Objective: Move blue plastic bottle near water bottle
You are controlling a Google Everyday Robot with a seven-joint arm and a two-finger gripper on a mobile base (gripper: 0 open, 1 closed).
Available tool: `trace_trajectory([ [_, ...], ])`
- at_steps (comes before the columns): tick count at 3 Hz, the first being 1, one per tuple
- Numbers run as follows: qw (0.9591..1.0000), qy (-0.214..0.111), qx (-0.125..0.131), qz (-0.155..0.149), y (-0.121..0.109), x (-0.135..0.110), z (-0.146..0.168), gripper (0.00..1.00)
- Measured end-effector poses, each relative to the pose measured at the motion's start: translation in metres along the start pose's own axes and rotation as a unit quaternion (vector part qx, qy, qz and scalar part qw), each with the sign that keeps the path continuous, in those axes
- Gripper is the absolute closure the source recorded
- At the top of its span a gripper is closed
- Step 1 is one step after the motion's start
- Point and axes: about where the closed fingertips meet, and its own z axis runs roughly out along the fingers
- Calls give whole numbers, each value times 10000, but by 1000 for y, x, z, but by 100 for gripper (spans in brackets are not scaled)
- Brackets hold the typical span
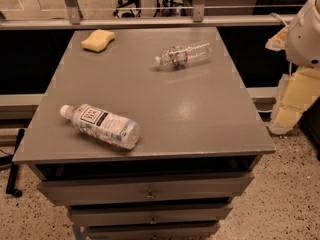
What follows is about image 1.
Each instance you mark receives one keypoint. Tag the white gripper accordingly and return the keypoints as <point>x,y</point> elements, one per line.
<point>304,40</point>

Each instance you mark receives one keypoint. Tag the blue label plastic bottle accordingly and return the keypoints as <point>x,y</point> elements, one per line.
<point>103,125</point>

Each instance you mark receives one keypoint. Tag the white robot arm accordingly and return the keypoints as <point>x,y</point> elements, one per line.
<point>300,88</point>

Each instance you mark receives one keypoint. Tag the clear water bottle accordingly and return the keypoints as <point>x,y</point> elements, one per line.
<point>179,56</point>

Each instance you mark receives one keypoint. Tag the grey drawer cabinet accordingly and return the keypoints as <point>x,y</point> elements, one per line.
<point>198,119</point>

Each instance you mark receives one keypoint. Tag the top grey drawer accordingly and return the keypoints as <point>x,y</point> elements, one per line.
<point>145,189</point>

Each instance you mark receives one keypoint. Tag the grey drawer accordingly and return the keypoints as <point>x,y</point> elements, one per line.
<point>145,189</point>
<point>153,232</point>
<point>150,215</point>

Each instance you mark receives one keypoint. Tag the middle grey drawer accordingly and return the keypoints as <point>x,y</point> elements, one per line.
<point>150,215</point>

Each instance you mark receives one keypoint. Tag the black office chair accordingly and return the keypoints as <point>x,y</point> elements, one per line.
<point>127,9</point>

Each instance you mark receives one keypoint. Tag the yellow sponge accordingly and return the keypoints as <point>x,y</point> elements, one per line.
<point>98,40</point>

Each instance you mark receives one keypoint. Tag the bottom grey drawer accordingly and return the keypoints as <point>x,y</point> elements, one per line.
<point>153,232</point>

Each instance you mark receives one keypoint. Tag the metal railing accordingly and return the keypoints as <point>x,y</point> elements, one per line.
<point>94,14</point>

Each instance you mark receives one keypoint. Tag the black pole on floor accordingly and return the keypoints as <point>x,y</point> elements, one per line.
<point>11,189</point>

